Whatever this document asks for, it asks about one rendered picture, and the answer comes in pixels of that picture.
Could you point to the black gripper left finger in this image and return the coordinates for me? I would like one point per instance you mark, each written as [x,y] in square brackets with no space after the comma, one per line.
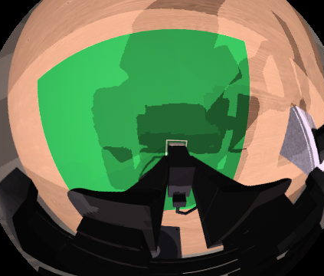
[140,207]

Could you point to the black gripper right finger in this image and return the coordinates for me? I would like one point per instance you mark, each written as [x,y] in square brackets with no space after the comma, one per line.
[224,203]

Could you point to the black cable with plug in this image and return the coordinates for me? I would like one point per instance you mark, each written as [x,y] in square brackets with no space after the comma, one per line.
[181,174]

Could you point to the green circuit board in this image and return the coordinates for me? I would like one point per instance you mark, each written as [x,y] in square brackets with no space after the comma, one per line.
[109,111]

